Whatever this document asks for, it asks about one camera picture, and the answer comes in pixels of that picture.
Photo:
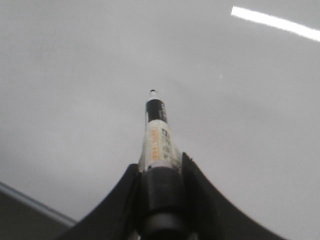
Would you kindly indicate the white whiteboard with aluminium frame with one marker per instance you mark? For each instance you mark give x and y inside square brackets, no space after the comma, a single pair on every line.
[242,99]

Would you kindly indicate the black white whiteboard marker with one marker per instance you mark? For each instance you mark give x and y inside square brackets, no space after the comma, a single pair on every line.
[163,212]

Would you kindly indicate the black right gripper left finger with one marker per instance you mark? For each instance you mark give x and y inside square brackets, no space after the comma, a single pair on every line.
[113,218]

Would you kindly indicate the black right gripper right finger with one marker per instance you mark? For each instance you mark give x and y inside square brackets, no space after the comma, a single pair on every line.
[213,216]

